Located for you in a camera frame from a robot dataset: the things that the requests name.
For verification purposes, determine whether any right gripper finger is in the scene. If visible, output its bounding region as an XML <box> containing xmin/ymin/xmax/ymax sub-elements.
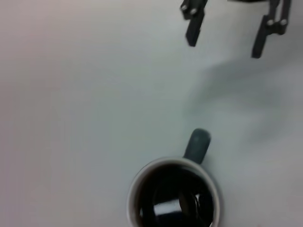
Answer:
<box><xmin>180</xmin><ymin>0</ymin><xmax>206</xmax><ymax>47</ymax></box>
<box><xmin>250</xmin><ymin>0</ymin><xmax>292</xmax><ymax>59</ymax></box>

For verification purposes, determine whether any grey ceramic cup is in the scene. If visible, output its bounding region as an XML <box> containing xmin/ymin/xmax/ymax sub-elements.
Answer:
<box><xmin>126</xmin><ymin>128</ymin><xmax>224</xmax><ymax>227</ymax></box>

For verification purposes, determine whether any dark coffee liquid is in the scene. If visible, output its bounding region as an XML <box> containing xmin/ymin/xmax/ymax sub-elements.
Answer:
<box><xmin>136</xmin><ymin>163</ymin><xmax>217</xmax><ymax>227</ymax></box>

